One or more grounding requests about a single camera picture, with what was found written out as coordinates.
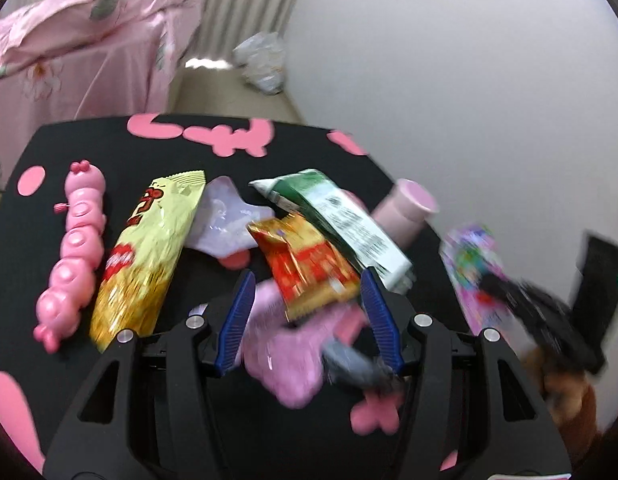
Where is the light green snack bag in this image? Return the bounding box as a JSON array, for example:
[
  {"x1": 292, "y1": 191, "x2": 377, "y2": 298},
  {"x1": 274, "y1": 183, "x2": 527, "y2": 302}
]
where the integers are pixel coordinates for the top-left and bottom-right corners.
[{"x1": 90, "y1": 170, "x2": 206, "y2": 352}]

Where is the pink cylindrical cup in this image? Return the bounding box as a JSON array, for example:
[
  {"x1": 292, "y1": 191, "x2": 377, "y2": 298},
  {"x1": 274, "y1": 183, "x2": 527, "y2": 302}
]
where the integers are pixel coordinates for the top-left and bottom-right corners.
[{"x1": 371, "y1": 179, "x2": 439, "y2": 249}]

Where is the pink caterpillar toy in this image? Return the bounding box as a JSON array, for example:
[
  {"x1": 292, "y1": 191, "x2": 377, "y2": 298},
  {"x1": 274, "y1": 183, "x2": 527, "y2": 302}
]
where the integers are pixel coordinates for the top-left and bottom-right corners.
[{"x1": 33, "y1": 159, "x2": 106, "y2": 353}]

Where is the pink plastic wrapper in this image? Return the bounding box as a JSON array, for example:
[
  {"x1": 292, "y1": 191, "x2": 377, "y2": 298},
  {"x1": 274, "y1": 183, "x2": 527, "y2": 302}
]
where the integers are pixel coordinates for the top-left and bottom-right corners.
[{"x1": 235, "y1": 280, "x2": 367, "y2": 410}]

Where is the green white carton box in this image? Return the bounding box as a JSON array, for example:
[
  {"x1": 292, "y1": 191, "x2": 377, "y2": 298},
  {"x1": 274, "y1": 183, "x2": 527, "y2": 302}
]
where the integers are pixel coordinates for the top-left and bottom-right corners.
[{"x1": 249, "y1": 169, "x2": 415, "y2": 295}]

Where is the pink floral quilt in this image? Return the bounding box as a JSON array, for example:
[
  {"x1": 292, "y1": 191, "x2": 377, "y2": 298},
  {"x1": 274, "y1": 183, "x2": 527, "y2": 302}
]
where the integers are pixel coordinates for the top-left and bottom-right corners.
[{"x1": 0, "y1": 0, "x2": 203, "y2": 192}]

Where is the white plastic bag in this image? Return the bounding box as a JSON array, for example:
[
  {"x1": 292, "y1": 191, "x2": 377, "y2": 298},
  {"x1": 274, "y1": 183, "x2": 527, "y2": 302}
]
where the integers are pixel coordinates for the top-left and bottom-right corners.
[{"x1": 233, "y1": 32, "x2": 286, "y2": 96}]

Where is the black pink patterned tablecloth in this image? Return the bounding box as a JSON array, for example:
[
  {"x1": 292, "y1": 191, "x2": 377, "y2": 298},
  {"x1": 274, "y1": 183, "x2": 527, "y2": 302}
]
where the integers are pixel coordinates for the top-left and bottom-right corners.
[{"x1": 0, "y1": 112, "x2": 471, "y2": 480}]

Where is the hand in brown sleeve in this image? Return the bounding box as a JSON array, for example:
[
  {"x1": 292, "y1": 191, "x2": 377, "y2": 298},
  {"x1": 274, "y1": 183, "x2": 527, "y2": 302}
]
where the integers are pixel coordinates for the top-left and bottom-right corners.
[{"x1": 522, "y1": 347, "x2": 600, "y2": 464}]

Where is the pink cartoon tissue pack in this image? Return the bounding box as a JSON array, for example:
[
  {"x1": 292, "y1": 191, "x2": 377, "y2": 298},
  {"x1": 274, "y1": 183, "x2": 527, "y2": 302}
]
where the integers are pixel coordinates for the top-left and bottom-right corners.
[{"x1": 439, "y1": 224, "x2": 516, "y2": 340}]

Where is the clear lilac plastic packaging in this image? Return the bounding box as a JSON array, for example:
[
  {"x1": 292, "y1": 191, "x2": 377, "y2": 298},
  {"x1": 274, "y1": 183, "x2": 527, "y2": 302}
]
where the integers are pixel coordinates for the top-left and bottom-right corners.
[{"x1": 184, "y1": 176, "x2": 274, "y2": 259}]

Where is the red gold snack wrapper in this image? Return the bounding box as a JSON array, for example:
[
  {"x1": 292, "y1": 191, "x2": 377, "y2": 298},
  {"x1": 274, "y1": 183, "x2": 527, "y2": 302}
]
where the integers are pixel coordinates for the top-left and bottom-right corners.
[{"x1": 247, "y1": 212, "x2": 359, "y2": 322}]

